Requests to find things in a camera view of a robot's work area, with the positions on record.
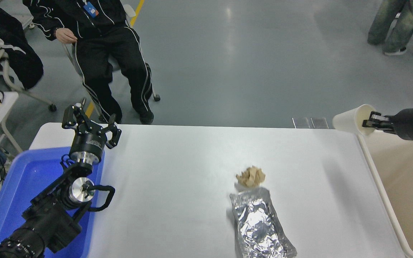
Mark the metal floor plate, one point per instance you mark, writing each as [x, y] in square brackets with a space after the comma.
[319, 123]
[301, 123]

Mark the white paper cup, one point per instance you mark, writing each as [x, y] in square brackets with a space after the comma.
[348, 120]

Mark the grey padded chair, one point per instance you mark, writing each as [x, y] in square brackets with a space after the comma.
[155, 96]

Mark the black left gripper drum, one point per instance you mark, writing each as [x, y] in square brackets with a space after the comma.
[86, 143]

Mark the crumpled tan paper ball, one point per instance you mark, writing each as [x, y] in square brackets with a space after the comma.
[251, 176]

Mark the black jacket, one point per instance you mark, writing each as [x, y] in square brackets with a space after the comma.
[22, 61]

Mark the white frame chair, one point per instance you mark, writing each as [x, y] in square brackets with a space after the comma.
[11, 83]

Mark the crumpled silver foil tray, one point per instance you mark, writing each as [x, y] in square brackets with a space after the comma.
[260, 222]

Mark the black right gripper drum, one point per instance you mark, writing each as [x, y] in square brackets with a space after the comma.
[405, 124]

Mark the blue plastic tray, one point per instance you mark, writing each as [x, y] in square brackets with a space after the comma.
[23, 179]

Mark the person's hand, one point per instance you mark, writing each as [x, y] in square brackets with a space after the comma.
[66, 36]

